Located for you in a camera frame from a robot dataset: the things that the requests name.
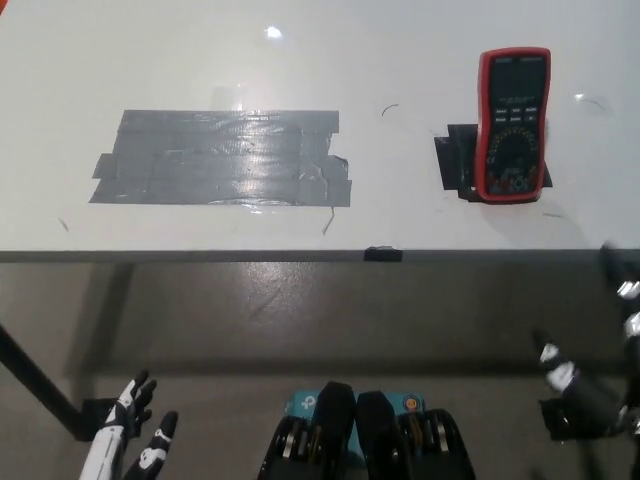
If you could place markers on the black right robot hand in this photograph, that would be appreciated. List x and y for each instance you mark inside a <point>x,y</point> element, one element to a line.
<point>557,367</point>

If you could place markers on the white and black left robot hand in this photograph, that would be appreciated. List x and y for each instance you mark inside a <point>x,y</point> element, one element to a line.
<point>110,450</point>

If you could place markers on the red and black digital multimeter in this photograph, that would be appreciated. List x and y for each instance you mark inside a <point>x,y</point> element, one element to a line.
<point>515,150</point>

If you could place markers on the grey duct tape patch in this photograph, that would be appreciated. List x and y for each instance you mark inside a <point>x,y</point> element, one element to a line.
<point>220,160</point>

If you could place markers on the black and teal robot torso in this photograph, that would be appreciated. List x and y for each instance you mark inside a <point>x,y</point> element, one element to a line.
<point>370,440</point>

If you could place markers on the black tape patch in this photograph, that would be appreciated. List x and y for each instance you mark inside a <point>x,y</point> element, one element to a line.
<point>457,160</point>

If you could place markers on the black metal table leg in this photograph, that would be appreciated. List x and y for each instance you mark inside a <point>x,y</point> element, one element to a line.
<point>35,380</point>

